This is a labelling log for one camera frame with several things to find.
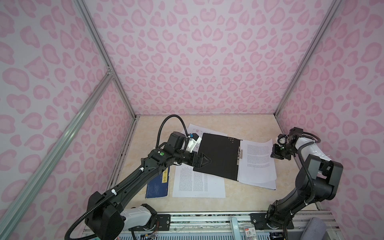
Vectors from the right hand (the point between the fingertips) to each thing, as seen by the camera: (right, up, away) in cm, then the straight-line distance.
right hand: (273, 153), depth 89 cm
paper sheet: (-8, -8, +4) cm, 12 cm away
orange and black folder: (-27, -2, +11) cm, 29 cm away
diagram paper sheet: (-48, +14, +22) cm, 54 cm away
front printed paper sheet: (-50, -17, -3) cm, 53 cm away
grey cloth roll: (+8, -32, -20) cm, 39 cm away
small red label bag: (-21, -33, -20) cm, 44 cm away
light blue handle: (-28, -31, -21) cm, 46 cm away
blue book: (-67, -18, -5) cm, 69 cm away
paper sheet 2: (-4, -17, -4) cm, 18 cm away
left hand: (-41, +1, -17) cm, 45 cm away
